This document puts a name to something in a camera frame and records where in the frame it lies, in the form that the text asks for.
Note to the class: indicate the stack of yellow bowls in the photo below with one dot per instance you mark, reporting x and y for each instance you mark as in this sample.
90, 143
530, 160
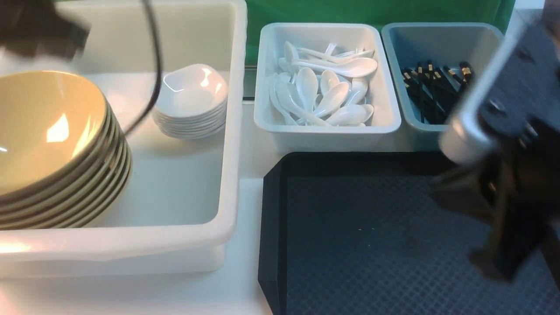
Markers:
81, 192

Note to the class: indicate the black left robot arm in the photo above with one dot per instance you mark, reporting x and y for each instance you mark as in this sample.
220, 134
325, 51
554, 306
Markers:
31, 28

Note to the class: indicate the black serving tray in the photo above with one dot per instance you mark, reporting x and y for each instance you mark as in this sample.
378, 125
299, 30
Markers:
355, 233

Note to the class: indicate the blue chopstick bin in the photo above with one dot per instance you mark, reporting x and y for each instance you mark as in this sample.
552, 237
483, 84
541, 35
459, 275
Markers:
445, 44

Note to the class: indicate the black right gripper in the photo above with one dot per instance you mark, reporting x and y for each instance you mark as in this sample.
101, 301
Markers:
516, 192

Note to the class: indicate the stack of white sauce dishes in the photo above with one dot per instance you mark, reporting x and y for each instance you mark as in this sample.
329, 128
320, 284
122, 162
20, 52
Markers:
192, 103

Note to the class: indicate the pile of black chopsticks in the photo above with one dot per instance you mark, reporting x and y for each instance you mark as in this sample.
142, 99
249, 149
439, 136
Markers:
436, 90

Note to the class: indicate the green backdrop cloth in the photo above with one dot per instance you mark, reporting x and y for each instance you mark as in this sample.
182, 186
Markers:
376, 13

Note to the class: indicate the white spoon bin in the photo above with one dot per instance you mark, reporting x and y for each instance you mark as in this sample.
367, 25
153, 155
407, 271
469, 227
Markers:
317, 36

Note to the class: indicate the yellow noodle bowl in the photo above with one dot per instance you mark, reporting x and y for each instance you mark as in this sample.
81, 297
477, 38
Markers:
48, 119

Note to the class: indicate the pile of white spoons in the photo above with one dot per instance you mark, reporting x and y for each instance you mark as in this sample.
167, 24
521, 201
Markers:
317, 88

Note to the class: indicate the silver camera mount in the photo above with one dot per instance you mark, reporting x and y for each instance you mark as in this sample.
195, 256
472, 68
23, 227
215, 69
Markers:
517, 94

